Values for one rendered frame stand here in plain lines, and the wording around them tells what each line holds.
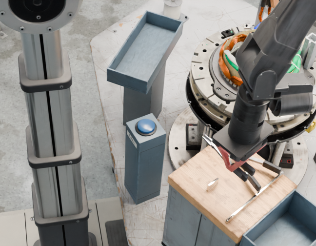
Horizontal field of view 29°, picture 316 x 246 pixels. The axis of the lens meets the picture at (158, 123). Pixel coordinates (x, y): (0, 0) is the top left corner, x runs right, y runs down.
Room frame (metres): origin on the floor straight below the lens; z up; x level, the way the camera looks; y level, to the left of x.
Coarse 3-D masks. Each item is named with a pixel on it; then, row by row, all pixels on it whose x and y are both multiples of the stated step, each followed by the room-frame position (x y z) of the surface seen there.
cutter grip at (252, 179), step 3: (249, 177) 0.75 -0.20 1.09; (252, 177) 0.75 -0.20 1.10; (249, 180) 0.75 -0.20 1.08; (252, 180) 0.75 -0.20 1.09; (255, 180) 0.74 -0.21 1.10; (252, 183) 0.74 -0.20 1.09; (255, 183) 0.74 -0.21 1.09; (258, 183) 0.74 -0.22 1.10; (255, 186) 0.74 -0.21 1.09; (258, 186) 0.73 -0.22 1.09; (258, 189) 0.73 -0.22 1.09
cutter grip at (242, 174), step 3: (237, 168) 0.70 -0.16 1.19; (234, 171) 0.70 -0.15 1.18; (237, 171) 0.69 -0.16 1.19; (240, 171) 0.69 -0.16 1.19; (243, 171) 0.69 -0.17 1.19; (237, 174) 0.69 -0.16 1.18; (240, 174) 0.69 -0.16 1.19; (243, 174) 0.69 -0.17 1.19; (246, 174) 0.69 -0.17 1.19; (240, 177) 0.69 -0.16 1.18; (243, 177) 0.68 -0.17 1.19; (246, 177) 0.68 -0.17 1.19; (243, 180) 0.68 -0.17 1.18; (246, 180) 0.68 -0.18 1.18
